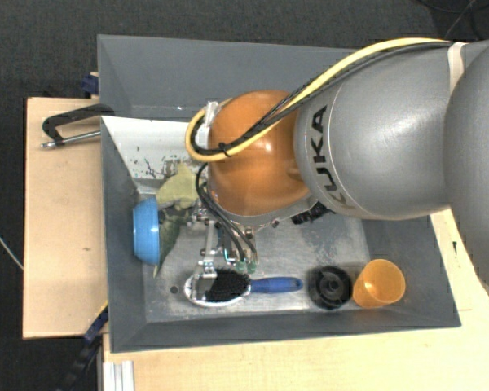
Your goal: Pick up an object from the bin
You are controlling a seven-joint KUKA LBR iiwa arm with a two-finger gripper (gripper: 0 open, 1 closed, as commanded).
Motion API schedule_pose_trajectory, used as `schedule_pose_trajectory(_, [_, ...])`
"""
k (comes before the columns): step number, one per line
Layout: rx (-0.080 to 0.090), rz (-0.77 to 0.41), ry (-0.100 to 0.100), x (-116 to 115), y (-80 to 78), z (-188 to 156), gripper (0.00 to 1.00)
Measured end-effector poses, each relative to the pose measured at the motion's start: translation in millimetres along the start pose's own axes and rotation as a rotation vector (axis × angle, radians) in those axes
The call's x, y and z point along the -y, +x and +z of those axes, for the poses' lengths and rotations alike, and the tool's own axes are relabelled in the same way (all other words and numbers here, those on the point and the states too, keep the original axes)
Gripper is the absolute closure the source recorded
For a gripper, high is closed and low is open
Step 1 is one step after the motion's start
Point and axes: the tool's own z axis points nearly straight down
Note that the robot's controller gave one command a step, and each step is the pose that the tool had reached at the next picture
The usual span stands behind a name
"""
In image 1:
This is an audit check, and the blue and white hairbrush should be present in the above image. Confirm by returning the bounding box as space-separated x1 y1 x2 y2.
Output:
183 269 305 308

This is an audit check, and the blue bowl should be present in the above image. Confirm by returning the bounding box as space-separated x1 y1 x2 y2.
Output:
132 196 162 266

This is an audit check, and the green cloth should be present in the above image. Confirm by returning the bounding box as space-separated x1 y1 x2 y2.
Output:
152 163 202 279

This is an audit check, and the black round lid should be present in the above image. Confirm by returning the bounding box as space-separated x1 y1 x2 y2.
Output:
307 265 354 311

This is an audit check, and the pale flat board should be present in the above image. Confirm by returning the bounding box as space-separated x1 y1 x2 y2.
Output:
22 97 109 340

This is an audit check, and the orange plastic cup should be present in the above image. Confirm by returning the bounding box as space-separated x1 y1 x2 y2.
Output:
352 258 407 310

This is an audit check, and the grey metal bin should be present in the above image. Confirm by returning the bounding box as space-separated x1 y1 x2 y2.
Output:
96 33 462 354

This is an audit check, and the black cylinder on white bracket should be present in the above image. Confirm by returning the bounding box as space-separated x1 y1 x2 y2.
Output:
289 200 336 226

